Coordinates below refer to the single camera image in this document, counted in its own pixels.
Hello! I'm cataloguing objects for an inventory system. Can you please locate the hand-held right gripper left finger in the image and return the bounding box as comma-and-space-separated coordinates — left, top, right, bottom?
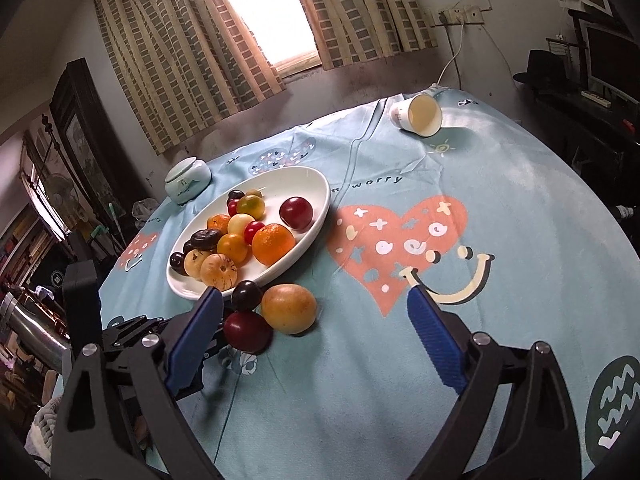
50, 286, 226, 480

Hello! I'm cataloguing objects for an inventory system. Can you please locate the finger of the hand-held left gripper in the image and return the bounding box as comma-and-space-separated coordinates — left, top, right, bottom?
202, 310, 236, 361

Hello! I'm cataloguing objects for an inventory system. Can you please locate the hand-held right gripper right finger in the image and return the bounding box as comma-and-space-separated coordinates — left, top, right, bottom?
407, 285, 593, 480

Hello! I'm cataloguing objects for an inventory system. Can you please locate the dark purple plum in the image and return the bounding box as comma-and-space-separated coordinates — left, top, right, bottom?
230, 280, 264, 312

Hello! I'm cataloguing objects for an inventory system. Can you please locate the tan speckled fruit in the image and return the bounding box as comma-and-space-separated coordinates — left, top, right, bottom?
200, 253, 239, 291

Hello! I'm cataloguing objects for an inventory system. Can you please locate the large tan round fruit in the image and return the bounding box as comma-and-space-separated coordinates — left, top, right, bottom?
261, 284, 318, 336

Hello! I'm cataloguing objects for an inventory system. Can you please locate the beige round fruit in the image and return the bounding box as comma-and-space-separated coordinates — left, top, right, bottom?
183, 250, 206, 278

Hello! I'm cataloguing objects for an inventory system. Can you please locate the orange persimmon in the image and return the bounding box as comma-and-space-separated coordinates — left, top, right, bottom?
216, 232, 251, 266

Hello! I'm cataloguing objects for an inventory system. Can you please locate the dark brown fruit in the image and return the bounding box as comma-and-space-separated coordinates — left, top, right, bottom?
192, 228, 222, 253

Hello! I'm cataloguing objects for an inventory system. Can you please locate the pale yellow round fruit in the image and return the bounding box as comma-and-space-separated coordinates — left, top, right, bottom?
228, 213, 256, 235

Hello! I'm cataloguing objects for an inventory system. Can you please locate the green-orange tomato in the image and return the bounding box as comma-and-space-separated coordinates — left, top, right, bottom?
236, 195, 266, 217

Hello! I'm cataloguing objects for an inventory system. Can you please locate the white oval plate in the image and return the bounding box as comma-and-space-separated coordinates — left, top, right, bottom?
166, 166, 332, 301

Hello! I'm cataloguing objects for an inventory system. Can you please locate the person's left forearm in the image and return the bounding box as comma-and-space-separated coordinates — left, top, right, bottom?
25, 400, 63, 461

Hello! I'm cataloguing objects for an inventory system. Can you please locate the steel thermos flask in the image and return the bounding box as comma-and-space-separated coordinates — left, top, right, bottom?
0, 290, 71, 361

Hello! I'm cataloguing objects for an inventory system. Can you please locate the printed light blue tablecloth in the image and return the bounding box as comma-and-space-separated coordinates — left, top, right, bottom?
97, 87, 640, 480

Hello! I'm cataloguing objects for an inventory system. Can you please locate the bookshelf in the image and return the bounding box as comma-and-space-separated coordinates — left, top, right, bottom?
0, 205, 56, 286

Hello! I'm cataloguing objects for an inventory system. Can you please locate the large orange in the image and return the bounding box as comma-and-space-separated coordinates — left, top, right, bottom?
251, 223, 296, 267

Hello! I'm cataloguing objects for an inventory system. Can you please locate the standing fan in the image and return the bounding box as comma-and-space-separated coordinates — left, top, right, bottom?
44, 172, 76, 213

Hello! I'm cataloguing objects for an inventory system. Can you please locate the pale green lidded jar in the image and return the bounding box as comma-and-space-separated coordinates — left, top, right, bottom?
165, 156, 212, 205

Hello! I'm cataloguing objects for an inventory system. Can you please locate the white paper cup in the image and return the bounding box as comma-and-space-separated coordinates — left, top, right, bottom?
390, 92, 443, 138

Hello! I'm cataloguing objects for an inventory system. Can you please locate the dark wooden cabinet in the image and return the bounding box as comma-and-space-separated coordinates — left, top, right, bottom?
530, 85, 640, 211

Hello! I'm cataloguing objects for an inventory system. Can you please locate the brick-pattern curtain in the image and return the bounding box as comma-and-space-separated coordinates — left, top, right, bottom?
89, 0, 288, 156
282, 0, 440, 71

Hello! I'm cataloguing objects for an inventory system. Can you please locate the black hat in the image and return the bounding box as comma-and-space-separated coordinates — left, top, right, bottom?
512, 50, 571, 92

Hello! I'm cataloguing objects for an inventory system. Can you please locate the dark monitor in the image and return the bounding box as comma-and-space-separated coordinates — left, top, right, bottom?
582, 17, 640, 103

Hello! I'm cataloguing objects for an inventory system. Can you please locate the bright window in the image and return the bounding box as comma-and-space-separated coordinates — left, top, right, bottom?
207, 0, 323, 73

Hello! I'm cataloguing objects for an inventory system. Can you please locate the white power cable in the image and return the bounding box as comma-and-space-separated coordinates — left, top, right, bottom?
430, 22, 466, 93

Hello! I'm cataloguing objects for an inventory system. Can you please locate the white wall socket strip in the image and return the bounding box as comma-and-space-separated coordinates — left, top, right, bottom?
424, 5, 486, 26

